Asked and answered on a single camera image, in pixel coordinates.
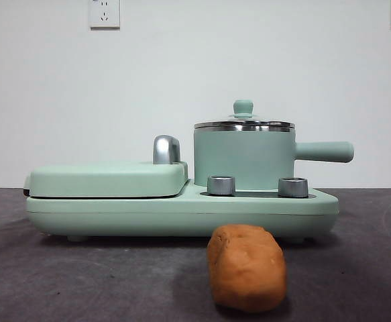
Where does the glass lid with green knob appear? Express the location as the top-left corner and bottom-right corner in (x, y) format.
(194, 99), (295, 129)

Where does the brown potato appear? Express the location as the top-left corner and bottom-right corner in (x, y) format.
(207, 224), (287, 315)

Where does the chrome control knob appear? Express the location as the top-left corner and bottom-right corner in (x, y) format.
(207, 174), (236, 196)
(278, 176), (309, 199)

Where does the mint green breakfast machine base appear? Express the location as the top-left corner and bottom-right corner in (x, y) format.
(25, 178), (339, 243)

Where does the mint green grill cover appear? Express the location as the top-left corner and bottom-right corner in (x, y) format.
(25, 160), (190, 199)

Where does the chrome grill cover handle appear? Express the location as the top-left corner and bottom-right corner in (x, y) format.
(152, 134), (182, 166)

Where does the mint green handled steamer pot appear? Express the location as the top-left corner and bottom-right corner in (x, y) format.
(193, 124), (355, 189)

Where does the white wall socket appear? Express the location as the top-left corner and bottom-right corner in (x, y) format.
(88, 0), (121, 30)

